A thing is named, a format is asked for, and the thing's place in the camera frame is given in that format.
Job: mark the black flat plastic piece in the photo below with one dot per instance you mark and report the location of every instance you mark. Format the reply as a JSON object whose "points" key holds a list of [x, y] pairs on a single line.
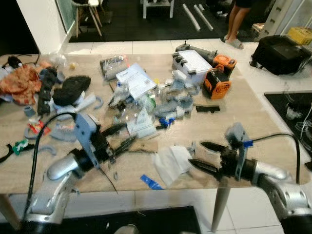
{"points": [[207, 108]]}

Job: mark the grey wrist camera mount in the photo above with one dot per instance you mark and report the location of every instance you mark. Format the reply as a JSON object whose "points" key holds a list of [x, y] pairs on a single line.
{"points": [[85, 129], [237, 134]]}

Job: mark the orange black power tool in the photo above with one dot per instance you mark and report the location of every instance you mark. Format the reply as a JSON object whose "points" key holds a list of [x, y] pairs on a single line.
{"points": [[219, 78]]}

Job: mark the brown cardboard piece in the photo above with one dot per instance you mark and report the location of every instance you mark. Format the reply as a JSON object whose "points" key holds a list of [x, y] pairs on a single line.
{"points": [[145, 146]]}

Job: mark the tapered table leg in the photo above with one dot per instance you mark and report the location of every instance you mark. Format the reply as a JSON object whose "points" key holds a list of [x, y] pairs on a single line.
{"points": [[220, 207]]}

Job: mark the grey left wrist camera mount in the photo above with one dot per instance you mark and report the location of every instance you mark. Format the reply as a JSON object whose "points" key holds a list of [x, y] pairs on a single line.
{"points": [[85, 129]]}

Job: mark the white bench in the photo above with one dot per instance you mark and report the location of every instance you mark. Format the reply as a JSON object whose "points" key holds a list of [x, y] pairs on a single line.
{"points": [[158, 4]]}

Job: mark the printed clear plastic pouch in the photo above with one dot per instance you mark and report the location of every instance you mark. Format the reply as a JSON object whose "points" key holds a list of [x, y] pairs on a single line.
{"points": [[142, 124]]}

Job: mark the white printed booklet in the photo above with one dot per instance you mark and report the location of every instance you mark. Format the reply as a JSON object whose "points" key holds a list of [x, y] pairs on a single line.
{"points": [[136, 80]]}

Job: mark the clear plastic bag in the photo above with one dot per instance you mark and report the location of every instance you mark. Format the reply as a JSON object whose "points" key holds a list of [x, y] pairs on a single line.
{"points": [[113, 66]]}

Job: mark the green white small packet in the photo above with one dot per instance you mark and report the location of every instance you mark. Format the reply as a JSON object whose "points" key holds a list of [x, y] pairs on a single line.
{"points": [[20, 147]]}

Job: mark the blue tape strip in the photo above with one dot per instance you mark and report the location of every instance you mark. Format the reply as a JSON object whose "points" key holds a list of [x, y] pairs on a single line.
{"points": [[151, 182]]}

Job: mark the black plastic bracket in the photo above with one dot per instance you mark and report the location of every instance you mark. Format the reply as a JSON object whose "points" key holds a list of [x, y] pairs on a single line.
{"points": [[47, 90]]}

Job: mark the black backpack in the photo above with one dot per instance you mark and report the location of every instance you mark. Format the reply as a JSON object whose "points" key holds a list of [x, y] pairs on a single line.
{"points": [[278, 54]]}

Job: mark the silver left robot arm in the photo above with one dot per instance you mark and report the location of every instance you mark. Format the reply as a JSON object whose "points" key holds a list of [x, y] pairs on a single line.
{"points": [[53, 187]]}

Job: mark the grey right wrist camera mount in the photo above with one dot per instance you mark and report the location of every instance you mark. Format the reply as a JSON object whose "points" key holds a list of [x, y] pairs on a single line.
{"points": [[237, 134]]}

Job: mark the small yellow ball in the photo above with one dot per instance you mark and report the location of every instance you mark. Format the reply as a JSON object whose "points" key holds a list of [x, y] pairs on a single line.
{"points": [[73, 64]]}

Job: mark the person in sandals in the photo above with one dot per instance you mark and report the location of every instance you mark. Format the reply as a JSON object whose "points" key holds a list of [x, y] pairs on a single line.
{"points": [[238, 22]]}

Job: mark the yellow plastic crate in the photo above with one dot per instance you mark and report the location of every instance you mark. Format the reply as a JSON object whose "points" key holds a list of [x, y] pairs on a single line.
{"points": [[301, 35]]}

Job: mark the white paper tissue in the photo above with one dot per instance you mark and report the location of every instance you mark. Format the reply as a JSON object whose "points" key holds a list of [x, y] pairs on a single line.
{"points": [[170, 163]]}

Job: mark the red small packet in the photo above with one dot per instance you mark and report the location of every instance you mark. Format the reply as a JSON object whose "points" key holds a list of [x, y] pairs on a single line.
{"points": [[36, 127]]}

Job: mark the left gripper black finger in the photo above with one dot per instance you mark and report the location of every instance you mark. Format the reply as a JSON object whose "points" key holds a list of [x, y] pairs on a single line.
{"points": [[125, 144], [113, 129]]}

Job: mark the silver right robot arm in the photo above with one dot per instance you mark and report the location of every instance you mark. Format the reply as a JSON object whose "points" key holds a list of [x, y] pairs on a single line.
{"points": [[282, 190]]}

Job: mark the grey tool case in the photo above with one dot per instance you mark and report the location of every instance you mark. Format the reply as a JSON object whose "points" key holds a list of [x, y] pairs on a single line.
{"points": [[192, 63]]}

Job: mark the blue plastic clip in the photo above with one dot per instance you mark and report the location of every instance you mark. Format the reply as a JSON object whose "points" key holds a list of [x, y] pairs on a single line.
{"points": [[166, 122]]}

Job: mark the white tube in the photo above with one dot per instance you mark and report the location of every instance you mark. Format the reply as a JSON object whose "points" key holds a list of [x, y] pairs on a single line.
{"points": [[204, 17]]}

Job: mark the orange patterned cloth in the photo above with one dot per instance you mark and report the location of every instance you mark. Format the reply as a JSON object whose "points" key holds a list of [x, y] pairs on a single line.
{"points": [[19, 85]]}

